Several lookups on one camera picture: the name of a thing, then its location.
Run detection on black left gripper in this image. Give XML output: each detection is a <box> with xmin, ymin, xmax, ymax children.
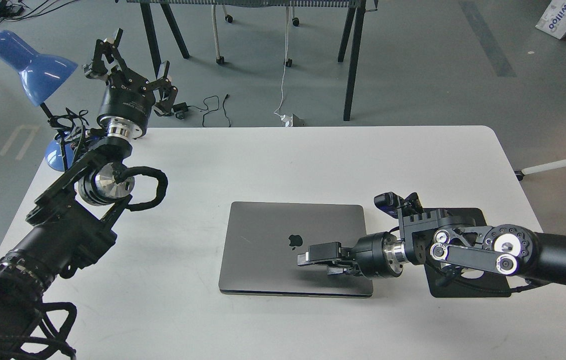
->
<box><xmin>82</xmin><ymin>28</ymin><xmax>178</xmax><ymax>137</ymax></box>

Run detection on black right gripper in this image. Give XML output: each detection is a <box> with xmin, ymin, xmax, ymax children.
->
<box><xmin>297</xmin><ymin>232</ymin><xmax>408</xmax><ymax>280</ymax></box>

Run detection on grey laptop computer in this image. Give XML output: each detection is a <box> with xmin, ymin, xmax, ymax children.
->
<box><xmin>218</xmin><ymin>202</ymin><xmax>373</xmax><ymax>298</ymax></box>

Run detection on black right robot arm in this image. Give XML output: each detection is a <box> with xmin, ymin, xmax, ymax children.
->
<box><xmin>297</xmin><ymin>192</ymin><xmax>566</xmax><ymax>297</ymax></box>

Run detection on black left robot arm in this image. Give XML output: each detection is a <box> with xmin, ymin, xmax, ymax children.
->
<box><xmin>0</xmin><ymin>29</ymin><xmax>178</xmax><ymax>360</ymax></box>

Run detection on blue desk lamp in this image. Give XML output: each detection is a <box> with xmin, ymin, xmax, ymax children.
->
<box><xmin>0</xmin><ymin>30</ymin><xmax>78</xmax><ymax>172</ymax></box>

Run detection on black mouse pad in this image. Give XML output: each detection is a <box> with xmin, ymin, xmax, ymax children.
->
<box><xmin>424</xmin><ymin>208</ymin><xmax>512</xmax><ymax>298</ymax></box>

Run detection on white computer mouse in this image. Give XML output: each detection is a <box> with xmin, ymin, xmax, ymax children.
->
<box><xmin>461</xmin><ymin>268</ymin><xmax>484</xmax><ymax>280</ymax></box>

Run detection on white cardboard box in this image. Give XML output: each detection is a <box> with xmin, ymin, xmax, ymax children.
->
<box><xmin>535</xmin><ymin>0</ymin><xmax>566</xmax><ymax>40</ymax></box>

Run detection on black power adapter cable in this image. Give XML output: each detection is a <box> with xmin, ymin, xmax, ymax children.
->
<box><xmin>172</xmin><ymin>94</ymin><xmax>232</xmax><ymax>128</ymax></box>

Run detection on white hanging cable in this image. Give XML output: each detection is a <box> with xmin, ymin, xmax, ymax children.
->
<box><xmin>274</xmin><ymin>6</ymin><xmax>305</xmax><ymax>128</ymax></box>

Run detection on black cable bundle on floor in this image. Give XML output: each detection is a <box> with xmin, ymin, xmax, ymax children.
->
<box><xmin>0</xmin><ymin>0</ymin><xmax>63</xmax><ymax>47</ymax></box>

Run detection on black metal frame table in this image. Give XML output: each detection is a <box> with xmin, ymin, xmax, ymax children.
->
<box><xmin>130</xmin><ymin>0</ymin><xmax>374</xmax><ymax>122</ymax></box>

